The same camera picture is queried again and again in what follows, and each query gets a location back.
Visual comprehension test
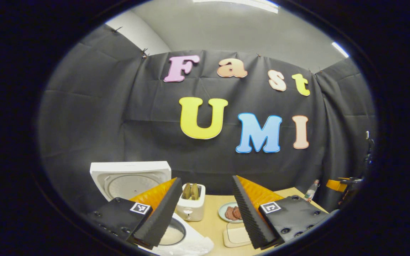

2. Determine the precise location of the white rectangular tray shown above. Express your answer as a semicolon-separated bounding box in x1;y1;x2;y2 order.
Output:
223;222;252;248

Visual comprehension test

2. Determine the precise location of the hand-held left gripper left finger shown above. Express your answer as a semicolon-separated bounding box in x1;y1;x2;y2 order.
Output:
86;177;183;250

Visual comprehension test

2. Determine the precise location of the white toaster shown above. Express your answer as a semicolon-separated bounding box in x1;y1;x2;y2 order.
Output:
175;183;206;222

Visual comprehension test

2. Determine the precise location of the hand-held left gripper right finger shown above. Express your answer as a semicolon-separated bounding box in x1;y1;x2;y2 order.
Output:
232;175;333;250

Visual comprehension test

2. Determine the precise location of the black backdrop cloth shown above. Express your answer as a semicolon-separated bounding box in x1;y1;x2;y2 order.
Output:
38;24;376;214

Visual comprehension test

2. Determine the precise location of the white rice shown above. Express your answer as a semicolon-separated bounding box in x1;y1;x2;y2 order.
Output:
159;225;185;246

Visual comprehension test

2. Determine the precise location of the pale green plate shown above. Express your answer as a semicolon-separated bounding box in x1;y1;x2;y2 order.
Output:
218;202;245;223

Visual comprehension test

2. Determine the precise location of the small clear bottle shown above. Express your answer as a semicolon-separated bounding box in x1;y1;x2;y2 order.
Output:
305;180;320;202

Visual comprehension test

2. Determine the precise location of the white rice cooker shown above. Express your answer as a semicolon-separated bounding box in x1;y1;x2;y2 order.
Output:
90;161;214;256

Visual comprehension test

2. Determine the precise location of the small ceiling light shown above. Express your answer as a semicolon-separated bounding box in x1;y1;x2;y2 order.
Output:
331;42;349;58

